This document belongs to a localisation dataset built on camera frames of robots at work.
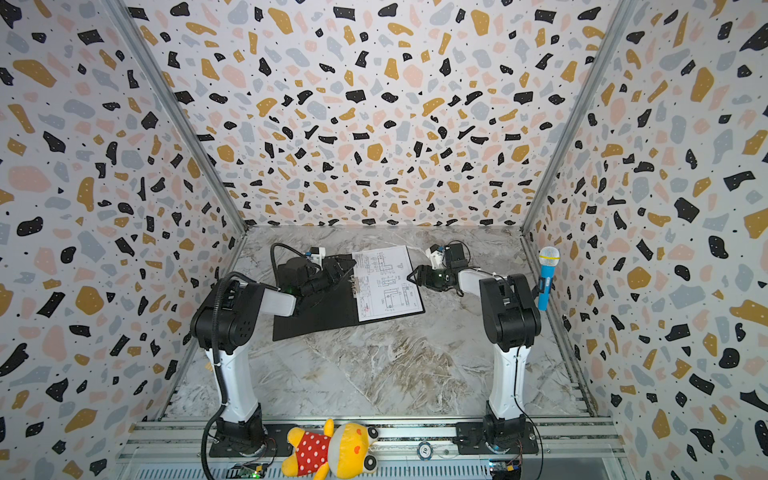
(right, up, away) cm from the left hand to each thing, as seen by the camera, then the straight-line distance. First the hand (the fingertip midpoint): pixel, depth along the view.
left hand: (352, 264), depth 96 cm
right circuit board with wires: (+41, -48, -24) cm, 68 cm away
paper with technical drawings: (+10, -9, +8) cm, 16 cm away
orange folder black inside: (-7, -14, +1) cm, 16 cm away
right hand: (+19, -3, +4) cm, 20 cm away
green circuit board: (-20, -48, -26) cm, 58 cm away
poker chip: (+22, -45, -23) cm, 55 cm away
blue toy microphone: (+55, +2, -17) cm, 57 cm away
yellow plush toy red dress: (+3, -41, -30) cm, 50 cm away
